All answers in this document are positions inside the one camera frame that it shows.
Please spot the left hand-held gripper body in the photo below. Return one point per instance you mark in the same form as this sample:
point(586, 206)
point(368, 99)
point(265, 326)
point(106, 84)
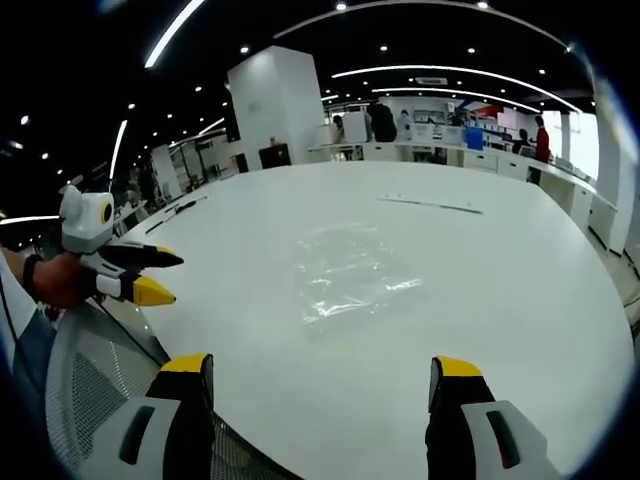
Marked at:
point(82, 225)

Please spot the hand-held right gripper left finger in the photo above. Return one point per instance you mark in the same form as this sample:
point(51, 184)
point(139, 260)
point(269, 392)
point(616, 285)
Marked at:
point(150, 435)

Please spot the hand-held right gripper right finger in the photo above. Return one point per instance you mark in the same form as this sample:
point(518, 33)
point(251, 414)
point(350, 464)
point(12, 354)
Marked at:
point(480, 440)

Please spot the clear food packaging bag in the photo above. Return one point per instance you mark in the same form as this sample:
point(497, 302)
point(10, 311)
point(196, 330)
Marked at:
point(360, 300)
point(335, 245)

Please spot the person's left hand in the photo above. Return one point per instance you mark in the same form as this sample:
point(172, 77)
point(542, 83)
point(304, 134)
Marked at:
point(62, 280)

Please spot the black wristband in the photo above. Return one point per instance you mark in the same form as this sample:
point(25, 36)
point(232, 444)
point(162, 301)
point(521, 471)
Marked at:
point(31, 275)

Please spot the grey mesh chair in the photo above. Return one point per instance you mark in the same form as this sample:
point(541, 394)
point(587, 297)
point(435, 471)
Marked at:
point(90, 380)

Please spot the black cabinet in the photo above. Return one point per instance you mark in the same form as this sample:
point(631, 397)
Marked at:
point(275, 156)

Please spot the white square pillar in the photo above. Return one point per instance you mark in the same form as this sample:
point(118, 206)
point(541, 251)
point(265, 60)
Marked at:
point(275, 100)

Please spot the straight ceiling light strip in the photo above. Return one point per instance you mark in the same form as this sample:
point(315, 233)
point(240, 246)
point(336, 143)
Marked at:
point(172, 32)

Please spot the long thin metal strip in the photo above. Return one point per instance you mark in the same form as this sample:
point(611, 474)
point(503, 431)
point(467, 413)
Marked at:
point(430, 204)

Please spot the long white counter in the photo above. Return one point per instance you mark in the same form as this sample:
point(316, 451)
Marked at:
point(500, 162)

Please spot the blue box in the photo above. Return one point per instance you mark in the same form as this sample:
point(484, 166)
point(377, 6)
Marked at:
point(474, 137)

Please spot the curved ceiling light strip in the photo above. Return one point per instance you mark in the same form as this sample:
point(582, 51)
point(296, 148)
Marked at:
point(450, 70)

